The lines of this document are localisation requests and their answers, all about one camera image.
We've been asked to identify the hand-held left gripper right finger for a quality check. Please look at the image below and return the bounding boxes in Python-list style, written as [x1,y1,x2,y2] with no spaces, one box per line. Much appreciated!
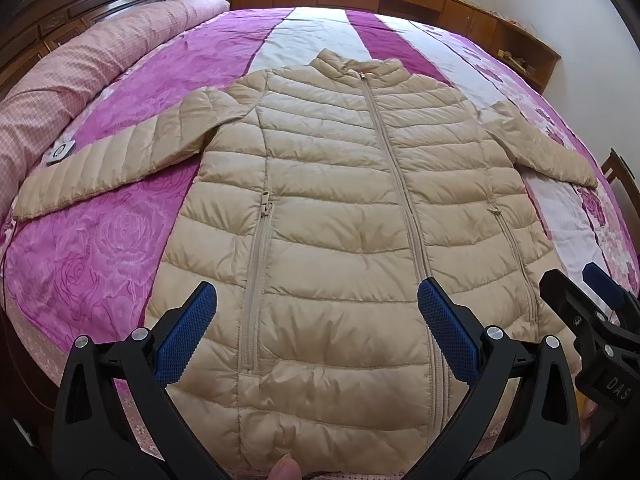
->
[400,277,581,480]

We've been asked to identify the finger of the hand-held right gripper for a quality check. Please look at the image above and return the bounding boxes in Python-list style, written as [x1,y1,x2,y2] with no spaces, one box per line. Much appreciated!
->
[582,262,640,322]
[539,268,610,342]

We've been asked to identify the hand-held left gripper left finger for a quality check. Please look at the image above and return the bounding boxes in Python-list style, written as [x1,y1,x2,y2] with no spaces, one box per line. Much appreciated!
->
[51,281,236,480]

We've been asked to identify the beige down jacket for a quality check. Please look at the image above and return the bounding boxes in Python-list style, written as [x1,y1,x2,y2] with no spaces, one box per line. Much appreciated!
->
[11,48,599,476]

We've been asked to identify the person's left hand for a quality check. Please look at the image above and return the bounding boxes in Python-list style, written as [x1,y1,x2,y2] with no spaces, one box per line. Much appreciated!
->
[270,453,303,480]

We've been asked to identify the pink floral striped blanket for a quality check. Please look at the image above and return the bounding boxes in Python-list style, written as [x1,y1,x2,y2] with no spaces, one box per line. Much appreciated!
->
[0,6,640,478]

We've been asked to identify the wooden chair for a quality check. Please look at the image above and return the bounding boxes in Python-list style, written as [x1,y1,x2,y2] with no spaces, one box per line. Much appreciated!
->
[600,148,640,201]

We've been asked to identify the small white device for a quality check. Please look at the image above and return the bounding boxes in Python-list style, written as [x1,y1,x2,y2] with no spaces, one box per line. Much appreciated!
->
[45,140,77,167]

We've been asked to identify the small items on shelf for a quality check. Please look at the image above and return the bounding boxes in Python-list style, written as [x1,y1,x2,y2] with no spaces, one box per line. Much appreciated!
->
[497,47,536,73]

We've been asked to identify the pink pillow roll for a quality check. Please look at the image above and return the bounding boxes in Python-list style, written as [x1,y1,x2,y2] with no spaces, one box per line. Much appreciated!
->
[0,0,231,201]

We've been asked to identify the dark wooden headboard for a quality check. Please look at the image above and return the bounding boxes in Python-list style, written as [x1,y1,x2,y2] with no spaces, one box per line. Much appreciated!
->
[0,0,167,103]

